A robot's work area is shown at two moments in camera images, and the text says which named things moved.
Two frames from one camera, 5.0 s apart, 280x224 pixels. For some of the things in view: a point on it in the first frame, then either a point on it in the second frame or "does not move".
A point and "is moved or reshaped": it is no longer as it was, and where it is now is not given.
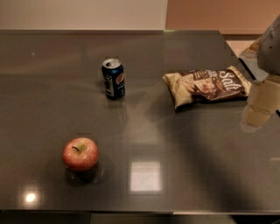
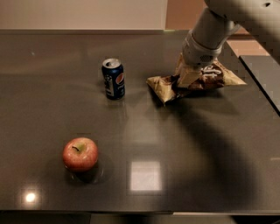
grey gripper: x=270 y=51 -> x=197 y=55
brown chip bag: x=189 y=87 is moved or reshaped
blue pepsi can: x=114 y=79 does not move
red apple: x=80 y=154 does not move
